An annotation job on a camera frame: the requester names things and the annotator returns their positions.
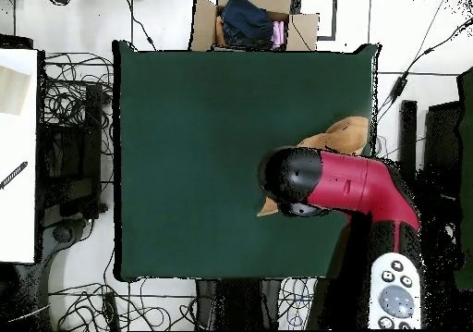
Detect orange terry towel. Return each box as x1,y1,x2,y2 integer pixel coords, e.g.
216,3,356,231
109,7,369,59
256,116,370,217

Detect dark green table cloth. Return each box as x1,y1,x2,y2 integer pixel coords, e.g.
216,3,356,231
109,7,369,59
112,40,382,282

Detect orange cloth in box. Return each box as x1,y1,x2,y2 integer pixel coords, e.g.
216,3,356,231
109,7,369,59
214,15,227,46

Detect pink garment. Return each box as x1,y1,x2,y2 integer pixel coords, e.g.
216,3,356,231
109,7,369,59
271,19,286,50

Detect brown cardboard box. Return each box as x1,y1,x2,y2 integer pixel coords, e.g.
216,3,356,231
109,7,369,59
189,0,320,53

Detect blue jeans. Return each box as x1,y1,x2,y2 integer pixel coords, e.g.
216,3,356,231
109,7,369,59
220,0,275,48

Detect black equipment rack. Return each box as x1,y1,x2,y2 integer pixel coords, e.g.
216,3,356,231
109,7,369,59
38,83,109,229
399,99,464,200

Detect white board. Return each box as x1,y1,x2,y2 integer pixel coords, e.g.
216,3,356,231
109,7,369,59
0,48,39,264

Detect black striped tool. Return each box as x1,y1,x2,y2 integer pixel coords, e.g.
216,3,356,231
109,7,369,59
0,160,30,191

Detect beige paper sheet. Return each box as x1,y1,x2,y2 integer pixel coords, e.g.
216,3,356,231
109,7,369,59
0,64,31,117

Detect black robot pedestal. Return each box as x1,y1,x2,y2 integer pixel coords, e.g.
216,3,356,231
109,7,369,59
195,277,283,331

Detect black cable tangle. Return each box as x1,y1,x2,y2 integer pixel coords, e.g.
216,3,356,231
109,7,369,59
49,279,197,331
278,277,320,330
42,52,115,155

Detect thin black cable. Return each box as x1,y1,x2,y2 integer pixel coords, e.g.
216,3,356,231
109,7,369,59
122,0,157,51

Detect black cable with adapter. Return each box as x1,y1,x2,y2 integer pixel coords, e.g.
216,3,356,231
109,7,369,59
376,0,473,126

